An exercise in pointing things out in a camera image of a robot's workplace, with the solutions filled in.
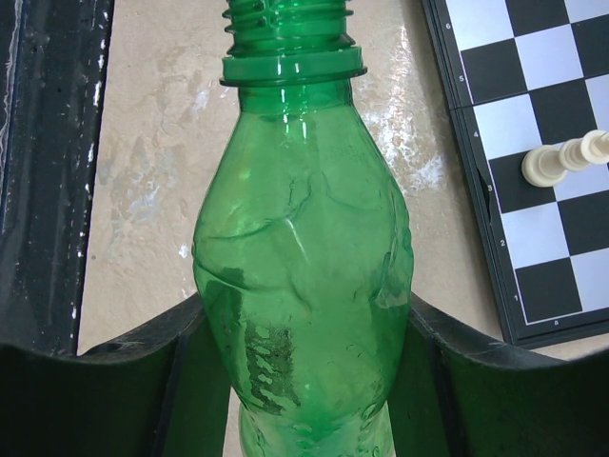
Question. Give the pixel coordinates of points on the black white chessboard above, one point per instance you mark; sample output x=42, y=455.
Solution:
x=527, y=91

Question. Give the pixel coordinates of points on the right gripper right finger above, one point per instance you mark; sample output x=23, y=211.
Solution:
x=460, y=392

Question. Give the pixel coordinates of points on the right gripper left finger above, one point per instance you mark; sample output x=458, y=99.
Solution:
x=157, y=390

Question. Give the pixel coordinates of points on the cream chess piece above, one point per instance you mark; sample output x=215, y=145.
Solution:
x=546, y=166

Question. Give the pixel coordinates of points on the green plastic bottle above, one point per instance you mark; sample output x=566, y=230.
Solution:
x=302, y=249

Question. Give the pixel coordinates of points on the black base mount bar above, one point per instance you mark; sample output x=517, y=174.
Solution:
x=54, y=66

